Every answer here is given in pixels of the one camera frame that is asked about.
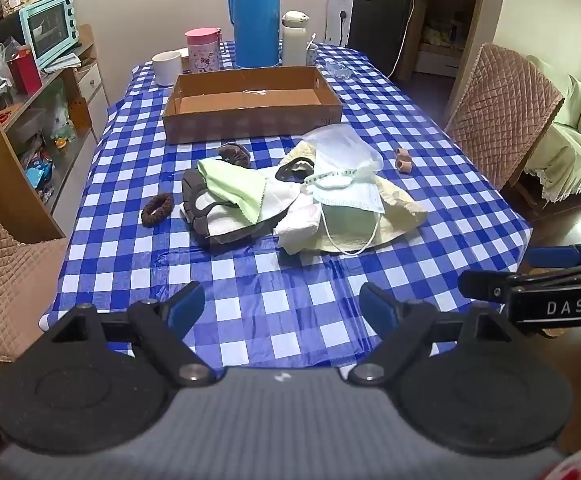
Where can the teal toaster oven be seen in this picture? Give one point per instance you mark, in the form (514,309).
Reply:
(50,27)

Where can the black edged beige cloth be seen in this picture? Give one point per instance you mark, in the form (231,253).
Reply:
(290,172)

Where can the red box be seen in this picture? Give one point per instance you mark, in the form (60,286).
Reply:
(24,70)

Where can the blue white checkered tablecloth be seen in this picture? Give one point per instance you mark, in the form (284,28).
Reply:
(270,310)

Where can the green covered sofa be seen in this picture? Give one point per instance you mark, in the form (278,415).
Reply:
(570,130)

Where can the blue thermos flask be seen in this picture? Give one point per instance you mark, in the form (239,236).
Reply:
(255,15)

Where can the brown cardboard box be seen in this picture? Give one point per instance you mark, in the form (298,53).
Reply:
(250,110)

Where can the clear plastic bag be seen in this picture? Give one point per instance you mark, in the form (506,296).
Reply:
(343,147)

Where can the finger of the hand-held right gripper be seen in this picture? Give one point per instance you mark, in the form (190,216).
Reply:
(550,256)
(485,285)

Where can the dark grey garment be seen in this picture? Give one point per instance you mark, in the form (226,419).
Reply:
(195,210)

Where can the light green cloth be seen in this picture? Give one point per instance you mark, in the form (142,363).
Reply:
(235,185)

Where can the pale yellow towel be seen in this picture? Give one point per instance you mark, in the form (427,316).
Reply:
(400,210)

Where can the brown quilted chair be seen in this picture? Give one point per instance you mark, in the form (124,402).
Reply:
(500,110)
(0,280)

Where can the blue face mask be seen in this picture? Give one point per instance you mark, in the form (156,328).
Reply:
(350,200)

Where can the small dark fuzzy sock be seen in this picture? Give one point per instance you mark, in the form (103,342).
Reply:
(234,154)

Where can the brown hair scrunchie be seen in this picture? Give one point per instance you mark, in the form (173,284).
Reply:
(158,208)

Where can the white cloth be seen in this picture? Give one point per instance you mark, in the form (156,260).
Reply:
(298,225)

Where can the pink lidded cup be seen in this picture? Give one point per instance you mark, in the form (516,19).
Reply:
(203,52)

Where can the clear tissue packet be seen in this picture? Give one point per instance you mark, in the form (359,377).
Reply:
(339,69)

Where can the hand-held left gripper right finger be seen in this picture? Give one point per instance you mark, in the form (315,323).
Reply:
(378,306)

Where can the wooden shelf unit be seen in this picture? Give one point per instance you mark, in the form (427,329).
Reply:
(0,170)

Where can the white mug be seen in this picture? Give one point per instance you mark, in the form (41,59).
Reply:
(167,67)

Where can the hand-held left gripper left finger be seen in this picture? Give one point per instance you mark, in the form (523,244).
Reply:
(188,306)

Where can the white insulated bottle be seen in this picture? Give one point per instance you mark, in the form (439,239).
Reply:
(294,40)

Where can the green white ribbon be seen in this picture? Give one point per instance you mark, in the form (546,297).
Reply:
(330,176)

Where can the blue packet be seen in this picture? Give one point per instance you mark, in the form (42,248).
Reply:
(38,175)

